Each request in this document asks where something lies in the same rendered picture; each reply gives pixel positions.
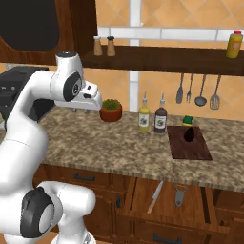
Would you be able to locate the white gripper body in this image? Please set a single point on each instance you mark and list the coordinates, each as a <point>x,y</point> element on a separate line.
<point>90,103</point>

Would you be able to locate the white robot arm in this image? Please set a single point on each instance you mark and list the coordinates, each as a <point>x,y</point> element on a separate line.
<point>22,143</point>

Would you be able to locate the dark wooden cutting board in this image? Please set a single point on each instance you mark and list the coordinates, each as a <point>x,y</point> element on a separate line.
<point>190,149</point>

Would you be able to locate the green plant in red pot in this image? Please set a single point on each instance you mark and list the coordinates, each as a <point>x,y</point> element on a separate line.
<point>111,112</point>

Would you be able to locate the yellow oil bottle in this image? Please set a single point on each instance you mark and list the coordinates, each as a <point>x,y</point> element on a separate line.
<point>144,119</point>

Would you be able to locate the brown shaker with white cap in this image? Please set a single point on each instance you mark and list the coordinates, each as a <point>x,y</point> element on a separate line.
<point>97,47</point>

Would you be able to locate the brown shaker with black cap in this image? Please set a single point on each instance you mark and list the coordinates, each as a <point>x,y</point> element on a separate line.
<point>111,47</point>

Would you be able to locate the black appliance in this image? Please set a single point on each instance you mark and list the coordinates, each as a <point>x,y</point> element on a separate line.
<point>16,85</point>

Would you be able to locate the wooden drawer front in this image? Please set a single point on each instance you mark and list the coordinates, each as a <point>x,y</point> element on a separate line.
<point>95,179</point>
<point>143,235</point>

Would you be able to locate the dark brown sauce bottle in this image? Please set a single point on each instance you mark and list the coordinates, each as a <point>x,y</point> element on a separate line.
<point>160,120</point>

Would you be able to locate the wooden cupboard with dark panel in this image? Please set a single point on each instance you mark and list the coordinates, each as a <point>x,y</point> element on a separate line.
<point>68,28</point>

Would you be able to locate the dark wooden shelf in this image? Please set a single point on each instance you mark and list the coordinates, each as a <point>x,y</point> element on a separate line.
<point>165,60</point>

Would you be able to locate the grey hanging spoon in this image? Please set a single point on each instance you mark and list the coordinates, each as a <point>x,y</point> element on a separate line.
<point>180,95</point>

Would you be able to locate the yellow and green sponge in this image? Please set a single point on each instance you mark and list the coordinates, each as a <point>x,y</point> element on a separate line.
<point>188,120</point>

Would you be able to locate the grey hanging fork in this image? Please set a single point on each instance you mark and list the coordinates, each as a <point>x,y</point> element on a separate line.
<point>189,92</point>

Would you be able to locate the wooden cupboard door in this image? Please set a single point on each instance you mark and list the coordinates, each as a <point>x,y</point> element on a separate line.
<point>106,213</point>

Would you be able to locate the grey hanging ladle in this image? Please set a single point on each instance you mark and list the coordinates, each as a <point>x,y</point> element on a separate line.
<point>200,101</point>

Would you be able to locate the grey hanging slotted spatula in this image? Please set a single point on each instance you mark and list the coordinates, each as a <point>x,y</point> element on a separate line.
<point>215,102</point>

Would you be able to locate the grey peeler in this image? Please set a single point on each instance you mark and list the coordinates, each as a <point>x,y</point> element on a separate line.
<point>179,195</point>

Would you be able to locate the open wooden drawer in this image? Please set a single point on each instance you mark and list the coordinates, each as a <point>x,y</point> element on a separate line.
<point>165,219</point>

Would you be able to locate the yellow bottle with red cap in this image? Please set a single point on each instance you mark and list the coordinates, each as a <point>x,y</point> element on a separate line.
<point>234,46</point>

